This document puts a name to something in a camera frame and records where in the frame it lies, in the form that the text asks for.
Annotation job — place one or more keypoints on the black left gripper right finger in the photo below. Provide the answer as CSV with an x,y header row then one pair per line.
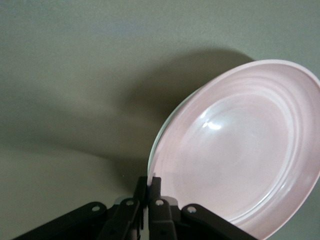
x,y
160,220

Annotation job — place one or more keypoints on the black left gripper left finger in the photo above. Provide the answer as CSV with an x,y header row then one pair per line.
x,y
125,220

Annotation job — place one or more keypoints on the pink plate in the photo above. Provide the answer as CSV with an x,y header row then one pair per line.
x,y
237,150

